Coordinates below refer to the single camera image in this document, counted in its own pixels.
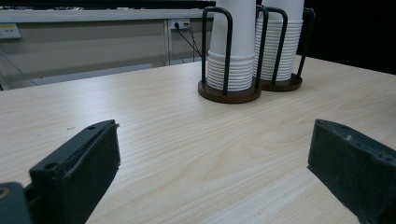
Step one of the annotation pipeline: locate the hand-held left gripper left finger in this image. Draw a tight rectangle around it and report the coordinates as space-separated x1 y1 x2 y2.
28 119 121 224

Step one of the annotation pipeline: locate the white socket panel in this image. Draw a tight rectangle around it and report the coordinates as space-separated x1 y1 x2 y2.
0 23 22 40

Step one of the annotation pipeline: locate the tall stack of white cups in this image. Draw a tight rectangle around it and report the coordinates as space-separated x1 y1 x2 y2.
253 0 305 82

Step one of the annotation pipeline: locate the short stack of white cups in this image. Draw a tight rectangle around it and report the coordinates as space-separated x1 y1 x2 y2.
206 0 258 92

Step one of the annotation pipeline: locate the black power cable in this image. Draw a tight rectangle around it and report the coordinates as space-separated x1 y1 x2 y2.
175 22 204 63

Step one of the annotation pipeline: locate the white power outlet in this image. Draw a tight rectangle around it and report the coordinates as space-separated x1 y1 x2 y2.
170 18 191 31

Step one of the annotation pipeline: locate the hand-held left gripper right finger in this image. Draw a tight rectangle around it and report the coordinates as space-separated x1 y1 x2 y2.
307 119 396 224

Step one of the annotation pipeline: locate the black wire cup holder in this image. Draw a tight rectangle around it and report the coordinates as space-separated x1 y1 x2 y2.
197 4 269 105
261 7 316 92

